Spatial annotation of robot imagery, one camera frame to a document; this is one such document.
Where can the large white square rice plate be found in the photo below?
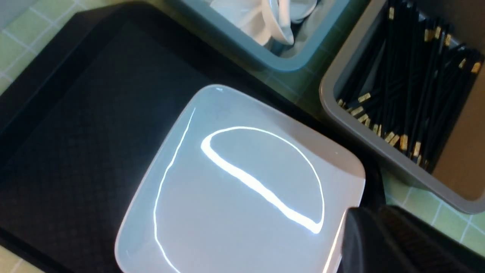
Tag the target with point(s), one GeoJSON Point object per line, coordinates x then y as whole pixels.
{"type": "Point", "coordinates": [240, 187]}

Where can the teal plastic spoon bin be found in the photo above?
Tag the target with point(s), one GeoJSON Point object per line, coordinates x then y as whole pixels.
{"type": "Point", "coordinates": [308, 34]}

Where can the black serving tray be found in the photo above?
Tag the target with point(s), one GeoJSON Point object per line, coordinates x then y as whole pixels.
{"type": "Point", "coordinates": [82, 122]}

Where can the grey plastic chopstick bin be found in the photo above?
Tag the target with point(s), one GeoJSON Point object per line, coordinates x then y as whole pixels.
{"type": "Point", "coordinates": [458, 177]}

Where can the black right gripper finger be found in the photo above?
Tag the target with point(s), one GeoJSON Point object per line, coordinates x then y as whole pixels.
{"type": "Point", "coordinates": [392, 240]}

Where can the bundle of black chopsticks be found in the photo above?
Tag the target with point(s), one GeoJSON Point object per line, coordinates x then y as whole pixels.
{"type": "Point", "coordinates": [411, 82]}

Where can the pile of white spoons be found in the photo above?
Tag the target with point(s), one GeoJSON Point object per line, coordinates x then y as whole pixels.
{"type": "Point", "coordinates": [263, 20]}

